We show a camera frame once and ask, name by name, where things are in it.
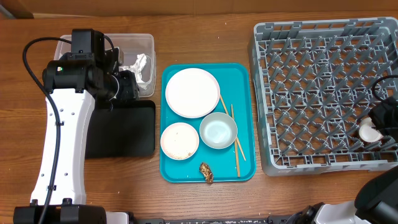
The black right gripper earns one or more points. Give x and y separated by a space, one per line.
378 114

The white cup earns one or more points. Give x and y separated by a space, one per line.
367 131

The white napkin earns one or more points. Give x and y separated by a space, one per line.
141 69

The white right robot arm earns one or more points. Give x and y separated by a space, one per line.
376 202

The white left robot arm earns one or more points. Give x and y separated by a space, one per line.
59 195

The clear plastic bin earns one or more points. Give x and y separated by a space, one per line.
136 43

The grey plastic dish rack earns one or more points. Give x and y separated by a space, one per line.
315 81

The black tray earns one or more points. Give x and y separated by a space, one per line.
121 129

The large white plate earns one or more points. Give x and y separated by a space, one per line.
192 93

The teal plastic tray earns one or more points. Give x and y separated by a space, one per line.
233 79

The grey-green bowl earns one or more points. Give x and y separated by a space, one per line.
218 130

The brown food scrap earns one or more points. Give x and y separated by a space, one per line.
206 172

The black rail at table edge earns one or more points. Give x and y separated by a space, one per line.
272 219

